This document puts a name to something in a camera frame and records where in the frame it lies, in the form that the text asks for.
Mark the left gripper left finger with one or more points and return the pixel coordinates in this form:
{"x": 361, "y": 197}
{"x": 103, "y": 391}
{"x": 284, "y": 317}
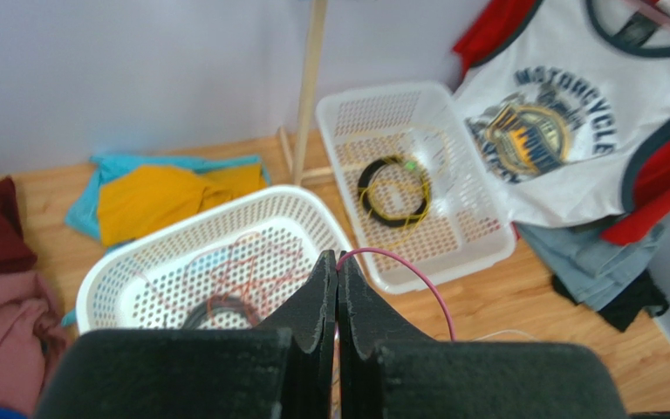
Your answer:
{"x": 281, "y": 368}

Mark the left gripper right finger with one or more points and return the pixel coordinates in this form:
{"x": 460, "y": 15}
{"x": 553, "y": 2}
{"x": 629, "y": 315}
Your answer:
{"x": 390, "y": 369}

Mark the rounded white plastic basket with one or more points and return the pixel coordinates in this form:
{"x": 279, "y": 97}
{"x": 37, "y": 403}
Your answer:
{"x": 257, "y": 250}

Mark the rectangular white plastic basket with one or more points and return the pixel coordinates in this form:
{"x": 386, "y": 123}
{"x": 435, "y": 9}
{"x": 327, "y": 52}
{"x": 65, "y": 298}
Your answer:
{"x": 418, "y": 197}

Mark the wooden pole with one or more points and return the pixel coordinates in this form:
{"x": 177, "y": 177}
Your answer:
{"x": 295, "y": 154}

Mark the orange cloth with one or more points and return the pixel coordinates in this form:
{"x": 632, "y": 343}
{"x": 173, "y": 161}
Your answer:
{"x": 153, "y": 197}

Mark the grey denim garment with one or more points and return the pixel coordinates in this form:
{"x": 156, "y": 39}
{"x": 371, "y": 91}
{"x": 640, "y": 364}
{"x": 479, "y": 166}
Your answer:
{"x": 593, "y": 271}

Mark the black garment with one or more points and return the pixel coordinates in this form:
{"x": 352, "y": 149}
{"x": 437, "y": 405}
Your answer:
{"x": 617, "y": 304}

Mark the teal cloth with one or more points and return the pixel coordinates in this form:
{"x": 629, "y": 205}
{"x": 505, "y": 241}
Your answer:
{"x": 82, "y": 216}

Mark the pink cloth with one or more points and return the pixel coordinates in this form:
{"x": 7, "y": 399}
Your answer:
{"x": 32, "y": 340}

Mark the red shirt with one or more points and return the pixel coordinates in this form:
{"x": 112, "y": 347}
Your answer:
{"x": 660, "y": 186}

